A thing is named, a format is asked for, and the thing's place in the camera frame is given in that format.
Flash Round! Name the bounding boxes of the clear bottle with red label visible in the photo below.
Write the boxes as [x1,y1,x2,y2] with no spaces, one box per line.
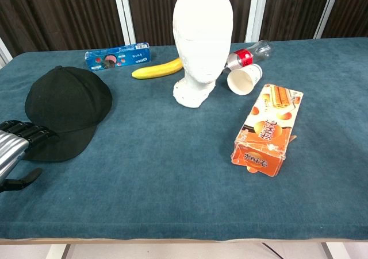
[224,40,273,71]

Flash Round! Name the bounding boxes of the black baseball cap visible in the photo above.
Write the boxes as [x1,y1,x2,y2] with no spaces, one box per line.
[24,65,113,163]

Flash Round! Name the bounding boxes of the blue table cloth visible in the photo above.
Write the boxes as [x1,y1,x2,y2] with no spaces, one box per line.
[0,37,368,241]

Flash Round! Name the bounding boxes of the white table leg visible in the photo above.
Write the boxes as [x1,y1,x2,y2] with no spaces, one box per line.
[45,243,71,259]
[320,242,346,259]

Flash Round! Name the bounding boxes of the thin black floor cable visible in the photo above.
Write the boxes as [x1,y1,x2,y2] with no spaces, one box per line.
[260,241,286,259]

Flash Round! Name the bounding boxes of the yellow banana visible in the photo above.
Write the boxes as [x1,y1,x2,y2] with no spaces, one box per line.
[131,57,184,80]

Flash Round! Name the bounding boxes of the blue Oreo cookie box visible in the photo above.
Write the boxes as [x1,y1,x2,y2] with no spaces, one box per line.
[85,42,151,72]

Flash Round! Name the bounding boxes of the white frame post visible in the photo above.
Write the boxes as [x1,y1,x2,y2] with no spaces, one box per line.
[312,0,343,40]
[0,37,14,69]
[245,0,270,43]
[111,0,136,46]

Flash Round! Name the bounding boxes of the dark brown pleated curtain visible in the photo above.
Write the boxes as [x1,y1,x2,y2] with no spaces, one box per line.
[0,0,368,57]

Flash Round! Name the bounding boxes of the orange snack box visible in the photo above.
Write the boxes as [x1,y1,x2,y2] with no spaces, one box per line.
[231,83,304,179]

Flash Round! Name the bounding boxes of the white paper cup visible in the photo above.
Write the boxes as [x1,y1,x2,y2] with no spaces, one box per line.
[226,63,263,96]

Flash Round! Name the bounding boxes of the white foam mannequin head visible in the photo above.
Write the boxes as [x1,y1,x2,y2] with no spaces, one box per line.
[172,0,234,109]

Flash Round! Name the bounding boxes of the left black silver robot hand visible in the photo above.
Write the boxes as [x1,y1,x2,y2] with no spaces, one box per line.
[0,119,60,194]

